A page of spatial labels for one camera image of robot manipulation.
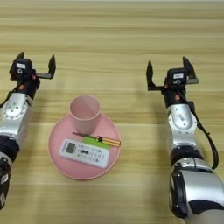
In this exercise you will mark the pink plastic cup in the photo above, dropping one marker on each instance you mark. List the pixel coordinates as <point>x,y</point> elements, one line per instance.
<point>85,119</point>

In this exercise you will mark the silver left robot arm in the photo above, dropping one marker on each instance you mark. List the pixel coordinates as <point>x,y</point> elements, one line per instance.
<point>13,119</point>

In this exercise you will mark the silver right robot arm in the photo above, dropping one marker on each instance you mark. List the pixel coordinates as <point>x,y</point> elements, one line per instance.
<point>182,125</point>

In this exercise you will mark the white remote control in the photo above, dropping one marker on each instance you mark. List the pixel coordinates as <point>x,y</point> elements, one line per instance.
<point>84,153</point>

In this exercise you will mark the pink round plate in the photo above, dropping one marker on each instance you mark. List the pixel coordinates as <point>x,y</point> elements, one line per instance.
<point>78,172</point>

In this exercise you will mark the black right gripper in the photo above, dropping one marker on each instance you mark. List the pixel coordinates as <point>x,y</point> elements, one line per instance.
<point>170,93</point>

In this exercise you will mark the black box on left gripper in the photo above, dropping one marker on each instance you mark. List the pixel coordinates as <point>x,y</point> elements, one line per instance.
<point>22,67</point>

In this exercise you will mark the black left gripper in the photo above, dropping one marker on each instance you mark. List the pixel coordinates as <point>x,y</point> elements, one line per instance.
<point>29,86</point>

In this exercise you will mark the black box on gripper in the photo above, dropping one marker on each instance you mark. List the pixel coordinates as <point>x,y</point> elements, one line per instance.
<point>177,76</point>
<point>22,67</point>

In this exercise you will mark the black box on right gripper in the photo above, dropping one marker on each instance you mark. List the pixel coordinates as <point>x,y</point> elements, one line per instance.
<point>177,76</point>

